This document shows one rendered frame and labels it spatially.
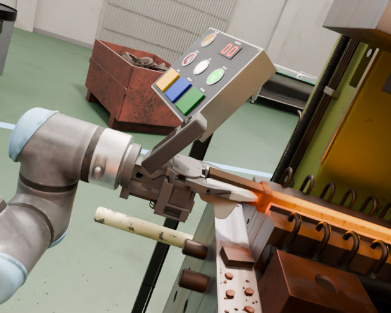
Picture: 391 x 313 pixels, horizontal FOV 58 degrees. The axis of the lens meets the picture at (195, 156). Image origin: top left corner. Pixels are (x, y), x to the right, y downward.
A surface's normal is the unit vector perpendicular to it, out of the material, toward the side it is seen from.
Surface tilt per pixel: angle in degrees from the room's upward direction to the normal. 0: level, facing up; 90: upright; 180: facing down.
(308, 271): 0
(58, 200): 89
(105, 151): 54
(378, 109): 90
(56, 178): 89
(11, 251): 35
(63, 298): 0
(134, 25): 90
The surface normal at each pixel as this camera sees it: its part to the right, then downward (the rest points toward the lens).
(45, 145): 0.04, 0.15
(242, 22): 0.29, 0.45
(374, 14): -0.94, -0.32
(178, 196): -0.04, 0.37
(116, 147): 0.22, -0.47
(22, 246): 0.89, -0.40
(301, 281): 0.33, -0.88
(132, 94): 0.54, 0.48
